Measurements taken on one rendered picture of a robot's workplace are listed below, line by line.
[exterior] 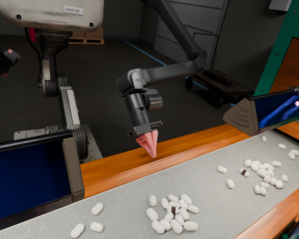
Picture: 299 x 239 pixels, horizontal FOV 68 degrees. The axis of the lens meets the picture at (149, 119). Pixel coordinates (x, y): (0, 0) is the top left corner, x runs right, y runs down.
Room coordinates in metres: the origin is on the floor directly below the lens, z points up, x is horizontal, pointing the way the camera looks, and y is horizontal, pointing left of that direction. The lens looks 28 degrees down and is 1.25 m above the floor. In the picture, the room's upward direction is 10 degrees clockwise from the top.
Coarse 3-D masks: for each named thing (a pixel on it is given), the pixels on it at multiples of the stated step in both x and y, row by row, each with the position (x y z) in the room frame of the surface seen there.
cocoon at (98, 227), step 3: (93, 222) 0.35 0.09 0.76; (96, 222) 0.35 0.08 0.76; (90, 225) 0.35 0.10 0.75; (93, 225) 0.34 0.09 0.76; (96, 225) 0.34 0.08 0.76; (99, 225) 0.35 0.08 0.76; (102, 225) 0.35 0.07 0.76; (90, 228) 0.34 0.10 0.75; (93, 228) 0.34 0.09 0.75; (96, 228) 0.34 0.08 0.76; (99, 228) 0.34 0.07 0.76; (102, 228) 0.34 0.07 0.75; (99, 231) 0.34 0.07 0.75
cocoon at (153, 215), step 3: (147, 210) 0.42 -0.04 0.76; (150, 210) 0.41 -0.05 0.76; (153, 210) 0.42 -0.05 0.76; (147, 213) 0.41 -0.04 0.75; (150, 213) 0.40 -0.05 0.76; (153, 213) 0.40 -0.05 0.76; (156, 213) 0.41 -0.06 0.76; (150, 216) 0.40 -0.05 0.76; (153, 216) 0.40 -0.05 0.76; (156, 216) 0.40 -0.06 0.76; (153, 219) 0.39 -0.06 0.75; (156, 219) 0.39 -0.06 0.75
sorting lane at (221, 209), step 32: (192, 160) 0.70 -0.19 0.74; (224, 160) 0.73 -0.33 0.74; (256, 160) 0.77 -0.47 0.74; (288, 160) 0.82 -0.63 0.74; (128, 192) 0.48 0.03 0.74; (160, 192) 0.50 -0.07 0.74; (192, 192) 0.53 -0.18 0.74; (224, 192) 0.55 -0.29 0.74; (288, 192) 0.61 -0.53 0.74; (32, 224) 0.33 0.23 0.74; (64, 224) 0.34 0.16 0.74; (128, 224) 0.38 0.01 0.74; (224, 224) 0.43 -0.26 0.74
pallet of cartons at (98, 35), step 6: (102, 30) 6.40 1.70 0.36; (72, 36) 5.83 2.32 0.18; (78, 36) 5.95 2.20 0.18; (84, 36) 6.09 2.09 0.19; (90, 36) 6.17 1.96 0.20; (96, 36) 6.29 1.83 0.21; (102, 36) 6.40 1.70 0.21; (72, 42) 5.86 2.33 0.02; (78, 42) 5.99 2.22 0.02; (84, 42) 6.05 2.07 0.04; (102, 42) 6.40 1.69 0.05
